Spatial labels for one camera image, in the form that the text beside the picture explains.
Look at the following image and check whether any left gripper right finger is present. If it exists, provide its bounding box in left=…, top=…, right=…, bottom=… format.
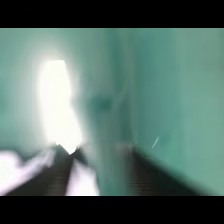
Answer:
left=129, top=148, right=203, bottom=196

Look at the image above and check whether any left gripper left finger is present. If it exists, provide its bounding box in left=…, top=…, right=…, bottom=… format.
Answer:
left=6, top=144, right=74, bottom=196

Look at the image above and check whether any white garment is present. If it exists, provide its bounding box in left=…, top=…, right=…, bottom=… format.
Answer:
left=0, top=148, right=101, bottom=196

